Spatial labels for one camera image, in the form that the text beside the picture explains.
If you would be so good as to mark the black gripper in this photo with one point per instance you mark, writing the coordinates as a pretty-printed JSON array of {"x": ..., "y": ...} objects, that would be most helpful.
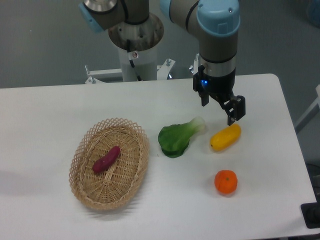
[{"x": 221, "y": 86}]

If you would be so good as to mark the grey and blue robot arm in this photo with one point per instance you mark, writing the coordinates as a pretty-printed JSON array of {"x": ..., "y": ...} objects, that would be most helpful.
[{"x": 214, "y": 23}]

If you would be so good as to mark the woven wicker basket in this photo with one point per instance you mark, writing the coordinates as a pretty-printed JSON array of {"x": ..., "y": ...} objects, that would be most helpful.
[{"x": 116, "y": 186}]

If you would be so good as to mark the purple sweet potato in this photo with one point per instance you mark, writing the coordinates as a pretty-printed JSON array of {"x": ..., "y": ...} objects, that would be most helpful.
[{"x": 106, "y": 161}]

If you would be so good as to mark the yellow squash toy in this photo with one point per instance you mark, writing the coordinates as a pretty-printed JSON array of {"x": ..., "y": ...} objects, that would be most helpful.
[{"x": 225, "y": 137}]

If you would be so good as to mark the green bok choy toy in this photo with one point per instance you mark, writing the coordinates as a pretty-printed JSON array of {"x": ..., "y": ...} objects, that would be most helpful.
[{"x": 175, "y": 139}]

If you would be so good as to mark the orange tangerine toy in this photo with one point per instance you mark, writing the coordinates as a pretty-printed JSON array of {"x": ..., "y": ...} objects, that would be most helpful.
[{"x": 226, "y": 181}]

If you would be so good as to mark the black clamp at table edge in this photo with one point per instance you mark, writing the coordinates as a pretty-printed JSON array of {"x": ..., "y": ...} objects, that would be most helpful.
[{"x": 311, "y": 214}]

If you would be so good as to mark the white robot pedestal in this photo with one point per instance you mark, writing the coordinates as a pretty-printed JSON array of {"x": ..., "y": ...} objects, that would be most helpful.
[{"x": 137, "y": 47}]

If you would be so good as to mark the white metal base frame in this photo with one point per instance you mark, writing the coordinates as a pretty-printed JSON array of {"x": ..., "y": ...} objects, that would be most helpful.
[{"x": 163, "y": 72}]

